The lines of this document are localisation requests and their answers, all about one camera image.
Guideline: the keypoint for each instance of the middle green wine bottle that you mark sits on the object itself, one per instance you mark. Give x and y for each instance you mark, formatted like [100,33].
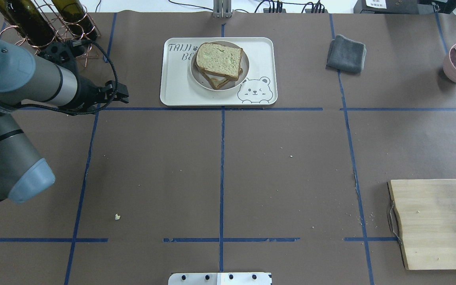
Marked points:
[73,13]

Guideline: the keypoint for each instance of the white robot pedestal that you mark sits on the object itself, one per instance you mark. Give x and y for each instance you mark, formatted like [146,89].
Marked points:
[221,278]

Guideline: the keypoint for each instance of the front green wine bottle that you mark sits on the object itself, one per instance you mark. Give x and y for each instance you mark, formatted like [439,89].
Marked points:
[27,20]

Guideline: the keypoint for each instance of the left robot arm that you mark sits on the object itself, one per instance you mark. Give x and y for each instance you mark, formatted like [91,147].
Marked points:
[49,80]

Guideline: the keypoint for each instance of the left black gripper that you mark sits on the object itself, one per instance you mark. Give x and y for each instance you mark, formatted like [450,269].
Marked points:
[86,94]

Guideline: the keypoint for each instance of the green wine bottle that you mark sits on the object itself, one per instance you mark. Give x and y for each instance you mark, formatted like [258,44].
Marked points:
[27,20]
[73,13]

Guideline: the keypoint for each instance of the wooden cutting board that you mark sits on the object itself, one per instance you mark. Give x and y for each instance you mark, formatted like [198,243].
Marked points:
[425,212]

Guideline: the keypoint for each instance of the copper wire bottle rack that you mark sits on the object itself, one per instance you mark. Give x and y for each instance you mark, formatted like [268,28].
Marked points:
[51,15]

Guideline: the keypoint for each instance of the cream bear tray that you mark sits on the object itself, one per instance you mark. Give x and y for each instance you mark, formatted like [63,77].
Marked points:
[179,89]

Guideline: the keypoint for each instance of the white plate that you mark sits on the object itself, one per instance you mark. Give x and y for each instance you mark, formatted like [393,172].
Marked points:
[243,71]

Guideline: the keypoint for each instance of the grey folded cloth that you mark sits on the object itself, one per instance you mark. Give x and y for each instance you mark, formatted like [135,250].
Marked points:
[346,55]

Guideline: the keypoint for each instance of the aluminium frame post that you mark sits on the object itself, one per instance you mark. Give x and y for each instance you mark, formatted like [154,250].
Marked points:
[222,9]

